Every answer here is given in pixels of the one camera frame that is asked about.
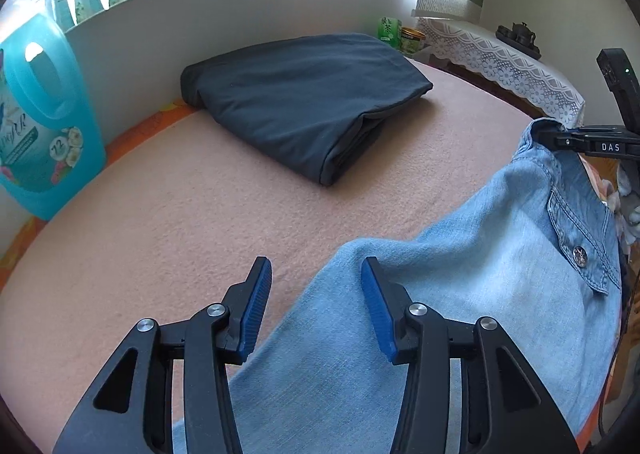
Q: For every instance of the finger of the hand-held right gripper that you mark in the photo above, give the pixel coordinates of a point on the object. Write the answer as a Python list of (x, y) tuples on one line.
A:
[(562, 139)]

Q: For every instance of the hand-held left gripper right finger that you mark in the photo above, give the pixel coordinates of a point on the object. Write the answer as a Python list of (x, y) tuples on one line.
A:
[(375, 304)]

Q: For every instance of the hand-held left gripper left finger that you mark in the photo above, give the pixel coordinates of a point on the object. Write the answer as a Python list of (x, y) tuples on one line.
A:
[(255, 304)]

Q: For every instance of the blue denim pants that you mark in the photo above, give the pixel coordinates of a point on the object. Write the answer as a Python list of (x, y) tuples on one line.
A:
[(475, 294)]

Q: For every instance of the folded dark grey pants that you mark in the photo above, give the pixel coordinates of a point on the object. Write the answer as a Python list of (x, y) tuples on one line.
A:
[(300, 103)]

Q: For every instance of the pile of white cloth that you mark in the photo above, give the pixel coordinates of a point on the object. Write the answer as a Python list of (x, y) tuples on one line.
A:
[(630, 199)]

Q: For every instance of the white lace tablecloth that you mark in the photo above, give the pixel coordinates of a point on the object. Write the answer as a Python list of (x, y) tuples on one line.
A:
[(500, 58)]

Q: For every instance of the dark teapot set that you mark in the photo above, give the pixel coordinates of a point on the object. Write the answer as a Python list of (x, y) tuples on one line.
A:
[(520, 38)]

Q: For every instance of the jar with gold lid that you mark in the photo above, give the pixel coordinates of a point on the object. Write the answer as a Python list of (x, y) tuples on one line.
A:
[(412, 39)]

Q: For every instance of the green tea box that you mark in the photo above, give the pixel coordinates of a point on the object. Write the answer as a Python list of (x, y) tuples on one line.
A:
[(389, 31)]

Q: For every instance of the blue laundry detergent bottle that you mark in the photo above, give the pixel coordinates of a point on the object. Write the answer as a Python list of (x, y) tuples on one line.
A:
[(45, 133)]

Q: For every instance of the white backboard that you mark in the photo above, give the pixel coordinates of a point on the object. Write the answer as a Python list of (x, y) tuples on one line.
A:
[(225, 13)]

